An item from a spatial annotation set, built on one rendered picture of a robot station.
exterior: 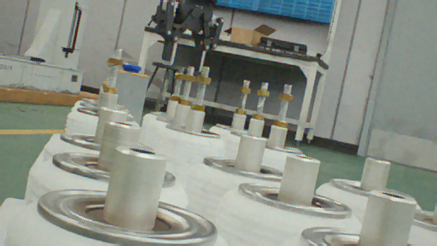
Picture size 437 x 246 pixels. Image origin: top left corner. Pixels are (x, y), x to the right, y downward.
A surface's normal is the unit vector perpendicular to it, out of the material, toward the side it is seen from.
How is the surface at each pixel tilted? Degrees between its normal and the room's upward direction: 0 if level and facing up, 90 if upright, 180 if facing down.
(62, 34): 90
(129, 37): 90
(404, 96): 90
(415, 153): 90
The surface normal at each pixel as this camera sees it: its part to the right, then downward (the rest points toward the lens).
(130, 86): 0.19, 0.09
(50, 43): 0.93, 0.21
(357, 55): -0.30, -0.01
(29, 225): -0.37, -0.81
